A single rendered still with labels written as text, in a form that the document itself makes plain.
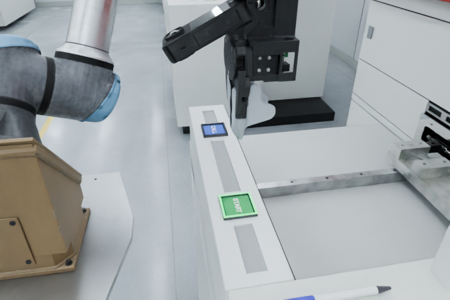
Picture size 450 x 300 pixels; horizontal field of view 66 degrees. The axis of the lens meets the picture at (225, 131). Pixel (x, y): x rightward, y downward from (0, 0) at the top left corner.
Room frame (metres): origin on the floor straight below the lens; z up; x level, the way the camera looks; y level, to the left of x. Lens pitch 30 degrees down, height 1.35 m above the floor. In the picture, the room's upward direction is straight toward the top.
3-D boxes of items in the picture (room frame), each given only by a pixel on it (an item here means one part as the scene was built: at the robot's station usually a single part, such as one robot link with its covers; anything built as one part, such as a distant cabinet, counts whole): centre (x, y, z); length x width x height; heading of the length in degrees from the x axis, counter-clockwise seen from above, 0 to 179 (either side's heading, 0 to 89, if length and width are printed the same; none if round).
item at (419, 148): (0.72, -0.46, 0.89); 0.08 x 0.03 x 0.03; 100
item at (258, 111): (0.43, -0.04, 1.14); 0.06 x 0.03 x 0.09; 100
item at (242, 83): (0.42, -0.02, 1.19); 0.05 x 0.02 x 0.09; 10
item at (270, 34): (0.44, -0.04, 1.25); 0.09 x 0.08 x 0.12; 100
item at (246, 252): (0.56, 0.00, 0.89); 0.55 x 0.09 x 0.14; 10
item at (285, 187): (0.67, -0.29, 0.84); 0.50 x 0.02 x 0.03; 100
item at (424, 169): (0.64, -0.47, 0.89); 0.08 x 0.03 x 0.03; 100
